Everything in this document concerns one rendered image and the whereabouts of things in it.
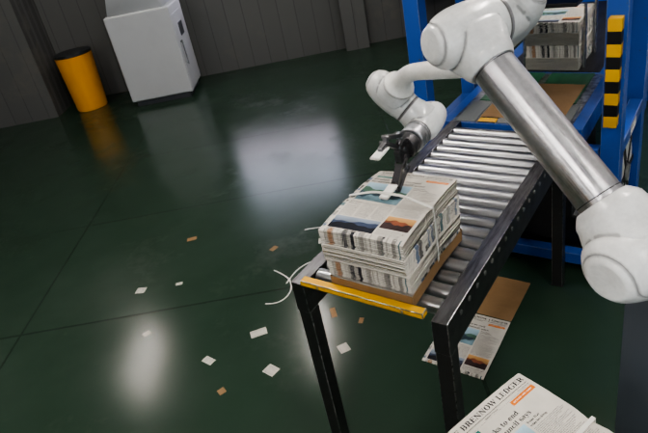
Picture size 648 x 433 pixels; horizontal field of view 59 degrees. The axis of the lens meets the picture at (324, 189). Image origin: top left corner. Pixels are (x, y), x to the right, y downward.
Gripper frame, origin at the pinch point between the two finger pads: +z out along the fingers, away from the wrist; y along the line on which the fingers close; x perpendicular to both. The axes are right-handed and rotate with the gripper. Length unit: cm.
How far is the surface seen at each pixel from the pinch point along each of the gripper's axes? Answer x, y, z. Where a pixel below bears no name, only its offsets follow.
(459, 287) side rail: -23.3, 32.5, 6.3
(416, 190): -5.6, 10.3, -9.0
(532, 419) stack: -56, 26, 44
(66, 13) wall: 615, 28, -285
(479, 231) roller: -17.9, 36.1, -23.8
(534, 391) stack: -54, 27, 37
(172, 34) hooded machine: 449, 66, -298
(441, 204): -14.3, 13.2, -7.3
